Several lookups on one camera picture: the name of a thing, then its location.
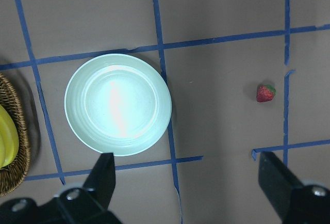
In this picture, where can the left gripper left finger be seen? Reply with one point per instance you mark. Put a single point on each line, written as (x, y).
(100, 183)

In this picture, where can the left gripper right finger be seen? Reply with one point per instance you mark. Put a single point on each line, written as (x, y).
(277, 182)

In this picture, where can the light green plate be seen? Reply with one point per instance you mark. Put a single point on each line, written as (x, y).
(117, 103)

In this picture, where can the brown wicker basket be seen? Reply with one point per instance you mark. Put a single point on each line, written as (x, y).
(14, 174)

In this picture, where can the yellow banana bunch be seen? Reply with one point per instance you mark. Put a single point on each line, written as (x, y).
(9, 139)

